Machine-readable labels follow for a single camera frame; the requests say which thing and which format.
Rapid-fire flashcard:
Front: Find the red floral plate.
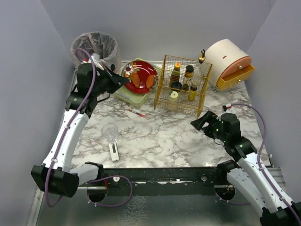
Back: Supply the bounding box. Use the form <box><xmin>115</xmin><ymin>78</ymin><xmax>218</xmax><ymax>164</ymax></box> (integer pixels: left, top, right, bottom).
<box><xmin>121</xmin><ymin>61</ymin><xmax>158</xmax><ymax>94</ymax></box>

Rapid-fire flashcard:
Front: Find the small yellow spice bottle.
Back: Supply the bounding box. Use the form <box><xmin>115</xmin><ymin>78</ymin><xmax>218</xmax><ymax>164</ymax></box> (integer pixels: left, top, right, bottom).
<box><xmin>188</xmin><ymin>81</ymin><xmax>198</xmax><ymax>101</ymax></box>

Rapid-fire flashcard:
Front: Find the green-lid seasoning shaker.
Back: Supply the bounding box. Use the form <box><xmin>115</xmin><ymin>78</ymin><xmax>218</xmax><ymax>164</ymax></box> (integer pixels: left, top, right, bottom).
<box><xmin>168</xmin><ymin>91</ymin><xmax>179</xmax><ymax>102</ymax></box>

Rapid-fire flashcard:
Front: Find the gold-spout oil bottle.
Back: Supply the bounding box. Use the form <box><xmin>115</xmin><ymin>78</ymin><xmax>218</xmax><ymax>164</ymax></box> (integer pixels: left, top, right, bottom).
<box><xmin>197</xmin><ymin>49</ymin><xmax>206</xmax><ymax>78</ymax></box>

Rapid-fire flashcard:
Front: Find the black-lid glass jar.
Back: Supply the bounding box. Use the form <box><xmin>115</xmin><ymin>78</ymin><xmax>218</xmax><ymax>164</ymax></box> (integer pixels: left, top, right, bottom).
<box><xmin>170</xmin><ymin>81</ymin><xmax>182</xmax><ymax>92</ymax></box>

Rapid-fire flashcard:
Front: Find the yellow-lid sauce jar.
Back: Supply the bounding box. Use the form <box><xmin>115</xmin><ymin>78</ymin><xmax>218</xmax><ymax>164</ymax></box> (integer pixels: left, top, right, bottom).
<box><xmin>169</xmin><ymin>62</ymin><xmax>181</xmax><ymax>87</ymax></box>

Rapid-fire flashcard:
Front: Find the gold-cap pepper grinder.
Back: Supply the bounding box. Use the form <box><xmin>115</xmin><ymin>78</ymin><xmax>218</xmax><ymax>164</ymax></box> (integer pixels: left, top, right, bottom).
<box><xmin>182</xmin><ymin>65</ymin><xmax>194</xmax><ymax>91</ymax></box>

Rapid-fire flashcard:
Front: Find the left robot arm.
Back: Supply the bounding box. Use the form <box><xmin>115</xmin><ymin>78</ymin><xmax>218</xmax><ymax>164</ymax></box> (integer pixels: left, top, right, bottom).
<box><xmin>31</xmin><ymin>63</ymin><xmax>129</xmax><ymax>198</ymax></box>

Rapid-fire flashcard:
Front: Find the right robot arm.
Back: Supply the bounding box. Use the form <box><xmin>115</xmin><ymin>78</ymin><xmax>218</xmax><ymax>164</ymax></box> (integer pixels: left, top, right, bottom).
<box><xmin>191</xmin><ymin>111</ymin><xmax>301</xmax><ymax>226</ymax></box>

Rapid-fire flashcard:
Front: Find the black ribbed trash bin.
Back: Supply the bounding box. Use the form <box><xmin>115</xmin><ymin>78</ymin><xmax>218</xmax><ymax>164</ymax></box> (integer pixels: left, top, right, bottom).
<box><xmin>110</xmin><ymin>61</ymin><xmax>122</xmax><ymax>74</ymax></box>

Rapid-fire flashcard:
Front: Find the left orange croquette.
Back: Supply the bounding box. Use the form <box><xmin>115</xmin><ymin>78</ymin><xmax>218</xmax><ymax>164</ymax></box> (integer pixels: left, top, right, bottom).
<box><xmin>131</xmin><ymin>72</ymin><xmax>140</xmax><ymax>88</ymax></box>

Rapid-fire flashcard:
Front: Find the orange croquette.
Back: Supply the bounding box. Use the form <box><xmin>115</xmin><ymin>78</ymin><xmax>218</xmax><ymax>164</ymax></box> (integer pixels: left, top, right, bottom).
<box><xmin>131</xmin><ymin>72</ymin><xmax>140</xmax><ymax>88</ymax></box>
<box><xmin>146</xmin><ymin>75</ymin><xmax>156</xmax><ymax>89</ymax></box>

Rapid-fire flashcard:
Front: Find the clear plastic cup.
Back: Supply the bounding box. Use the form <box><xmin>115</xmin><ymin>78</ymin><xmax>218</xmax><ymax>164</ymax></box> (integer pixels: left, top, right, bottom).
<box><xmin>93</xmin><ymin>103</ymin><xmax>103</xmax><ymax>114</ymax></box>
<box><xmin>102</xmin><ymin>123</ymin><xmax>119</xmax><ymax>143</ymax></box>

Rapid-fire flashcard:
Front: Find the pale green plastic basket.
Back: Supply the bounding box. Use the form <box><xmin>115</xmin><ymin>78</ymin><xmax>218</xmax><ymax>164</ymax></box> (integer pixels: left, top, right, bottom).
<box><xmin>114</xmin><ymin>58</ymin><xmax>161</xmax><ymax>108</ymax></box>

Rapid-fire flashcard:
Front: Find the right orange croquette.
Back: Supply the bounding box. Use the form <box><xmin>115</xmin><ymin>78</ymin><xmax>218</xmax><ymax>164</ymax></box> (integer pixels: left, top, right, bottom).
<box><xmin>146</xmin><ymin>75</ymin><xmax>156</xmax><ymax>89</ymax></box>

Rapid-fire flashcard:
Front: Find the red pen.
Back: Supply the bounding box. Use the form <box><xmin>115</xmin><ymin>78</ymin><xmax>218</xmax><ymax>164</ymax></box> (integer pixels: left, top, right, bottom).
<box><xmin>128</xmin><ymin>109</ymin><xmax>146</xmax><ymax>118</ymax></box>

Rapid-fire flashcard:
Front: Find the white round drawer box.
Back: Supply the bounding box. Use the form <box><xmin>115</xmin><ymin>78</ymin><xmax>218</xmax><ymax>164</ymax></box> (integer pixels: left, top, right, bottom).
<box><xmin>205</xmin><ymin>39</ymin><xmax>255</xmax><ymax>91</ymax></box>

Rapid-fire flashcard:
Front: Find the white folded peeler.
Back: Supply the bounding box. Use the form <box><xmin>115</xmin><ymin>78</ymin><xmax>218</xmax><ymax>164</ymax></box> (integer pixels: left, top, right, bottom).
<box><xmin>109</xmin><ymin>142</ymin><xmax>119</xmax><ymax>162</ymax></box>

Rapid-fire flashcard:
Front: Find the gold wire rack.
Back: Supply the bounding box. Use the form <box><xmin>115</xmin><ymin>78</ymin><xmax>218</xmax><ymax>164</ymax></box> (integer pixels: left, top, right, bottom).
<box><xmin>154</xmin><ymin>55</ymin><xmax>212</xmax><ymax>117</ymax></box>

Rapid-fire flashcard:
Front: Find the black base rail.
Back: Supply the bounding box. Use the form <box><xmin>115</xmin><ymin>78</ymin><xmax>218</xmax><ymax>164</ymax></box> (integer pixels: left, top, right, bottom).
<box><xmin>80</xmin><ymin>167</ymin><xmax>235</xmax><ymax>196</ymax></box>

